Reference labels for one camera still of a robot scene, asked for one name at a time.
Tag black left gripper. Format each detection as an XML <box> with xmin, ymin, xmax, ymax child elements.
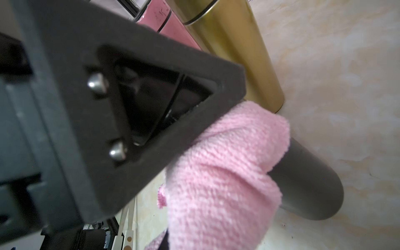
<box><xmin>1</xmin><ymin>34</ymin><xmax>83</xmax><ymax>244</ymax></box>

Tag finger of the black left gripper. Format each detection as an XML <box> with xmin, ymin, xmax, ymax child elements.
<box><xmin>9</xmin><ymin>1</ymin><xmax>246</xmax><ymax>223</ymax></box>

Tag pink towel cloth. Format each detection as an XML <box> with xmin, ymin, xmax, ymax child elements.
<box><xmin>147</xmin><ymin>101</ymin><xmax>290</xmax><ymax>250</ymax></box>

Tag black thermos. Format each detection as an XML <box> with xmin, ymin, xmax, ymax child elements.
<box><xmin>268</xmin><ymin>138</ymin><xmax>344</xmax><ymax>220</ymax></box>

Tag pink thermos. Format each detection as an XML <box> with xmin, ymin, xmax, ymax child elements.
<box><xmin>134</xmin><ymin>0</ymin><xmax>202</xmax><ymax>51</ymax></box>

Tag gold thermos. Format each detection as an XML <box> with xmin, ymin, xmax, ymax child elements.
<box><xmin>167</xmin><ymin>0</ymin><xmax>284</xmax><ymax>113</ymax></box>

